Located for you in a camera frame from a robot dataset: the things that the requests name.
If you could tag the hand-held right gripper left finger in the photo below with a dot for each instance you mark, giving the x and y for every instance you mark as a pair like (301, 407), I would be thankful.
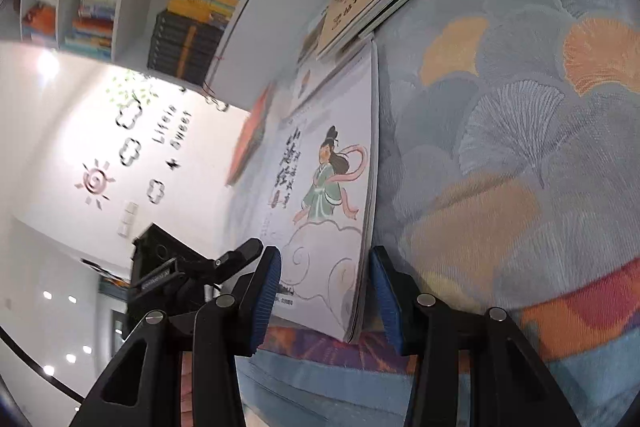
(265, 297)

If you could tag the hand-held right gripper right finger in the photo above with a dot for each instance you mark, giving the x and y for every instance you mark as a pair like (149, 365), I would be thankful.
(382, 297)

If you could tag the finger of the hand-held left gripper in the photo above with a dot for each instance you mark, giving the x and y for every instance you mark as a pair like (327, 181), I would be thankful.
(240, 259)

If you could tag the white book with robed girl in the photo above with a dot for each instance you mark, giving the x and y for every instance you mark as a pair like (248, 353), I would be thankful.
(320, 187)

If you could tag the row of black books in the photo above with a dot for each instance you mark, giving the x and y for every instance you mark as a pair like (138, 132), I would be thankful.
(185, 47)

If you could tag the multicoloured patterned cloth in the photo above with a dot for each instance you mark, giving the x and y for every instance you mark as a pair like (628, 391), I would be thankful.
(320, 352)

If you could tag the red book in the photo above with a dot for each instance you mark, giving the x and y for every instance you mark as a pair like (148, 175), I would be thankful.
(250, 137)

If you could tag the white bookshelf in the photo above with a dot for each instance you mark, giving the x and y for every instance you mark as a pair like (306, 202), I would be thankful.
(260, 7)

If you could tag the white wall switch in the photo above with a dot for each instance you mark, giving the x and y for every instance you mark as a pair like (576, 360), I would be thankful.
(127, 219)

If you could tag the cloud outline wall sticker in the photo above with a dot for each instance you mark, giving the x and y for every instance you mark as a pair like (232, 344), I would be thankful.
(131, 153)
(132, 117)
(156, 191)

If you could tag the black bird wall sticker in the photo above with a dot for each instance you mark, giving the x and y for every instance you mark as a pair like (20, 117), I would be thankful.
(173, 163)

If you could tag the pink sun wall sticker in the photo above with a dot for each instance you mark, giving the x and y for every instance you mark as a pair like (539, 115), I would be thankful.
(95, 181)

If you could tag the black lettering wall sticker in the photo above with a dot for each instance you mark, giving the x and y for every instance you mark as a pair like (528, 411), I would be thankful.
(172, 127)

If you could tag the green tree wall sticker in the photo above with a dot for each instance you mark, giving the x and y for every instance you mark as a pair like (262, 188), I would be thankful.
(135, 94)

